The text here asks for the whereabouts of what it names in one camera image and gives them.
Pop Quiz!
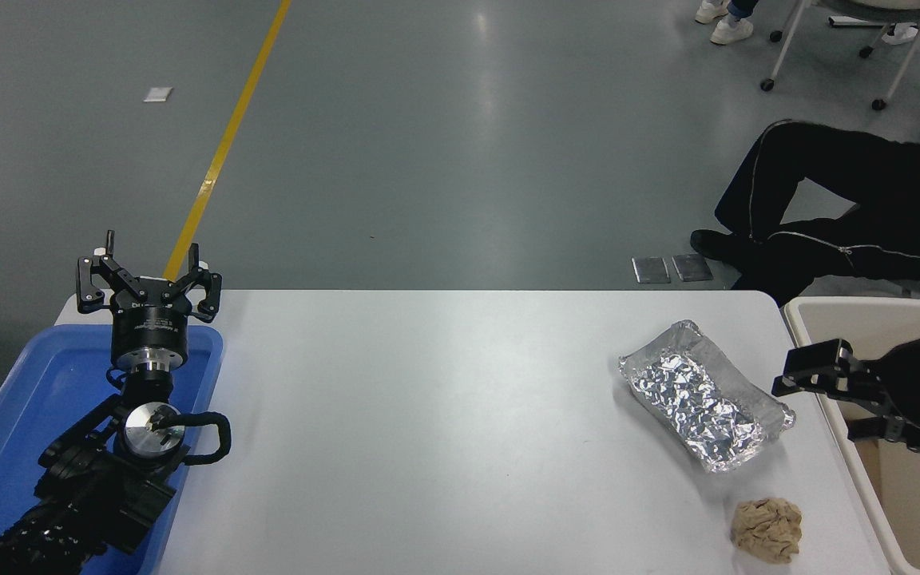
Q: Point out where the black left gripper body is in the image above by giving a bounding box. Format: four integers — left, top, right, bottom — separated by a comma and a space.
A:
112, 280, 192, 369

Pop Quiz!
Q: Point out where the large pale bin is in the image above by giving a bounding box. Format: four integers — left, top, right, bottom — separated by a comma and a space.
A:
782, 297, 920, 575

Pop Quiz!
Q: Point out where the blue plastic tray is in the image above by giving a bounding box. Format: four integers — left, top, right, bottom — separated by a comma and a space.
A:
0, 323, 225, 575

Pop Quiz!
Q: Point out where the crumpled foil tray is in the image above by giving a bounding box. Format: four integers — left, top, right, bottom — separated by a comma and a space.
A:
617, 319, 796, 474

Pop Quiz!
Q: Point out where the crumpled tan paper ball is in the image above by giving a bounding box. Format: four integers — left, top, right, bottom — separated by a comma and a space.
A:
729, 497, 803, 564

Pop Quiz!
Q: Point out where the metal floor plate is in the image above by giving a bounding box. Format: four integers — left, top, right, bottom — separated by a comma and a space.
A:
672, 254, 714, 283
632, 257, 672, 285

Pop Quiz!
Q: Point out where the seated person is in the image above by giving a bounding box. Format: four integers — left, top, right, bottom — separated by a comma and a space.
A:
690, 120, 920, 308

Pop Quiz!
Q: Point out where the white wheeled chair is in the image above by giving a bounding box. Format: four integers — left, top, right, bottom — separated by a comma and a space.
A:
762, 0, 920, 111

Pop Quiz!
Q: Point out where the standing person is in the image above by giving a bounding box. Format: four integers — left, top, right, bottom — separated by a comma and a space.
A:
696, 0, 756, 46

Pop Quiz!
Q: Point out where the white long bar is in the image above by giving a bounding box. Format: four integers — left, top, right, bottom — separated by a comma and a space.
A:
827, 14, 920, 30

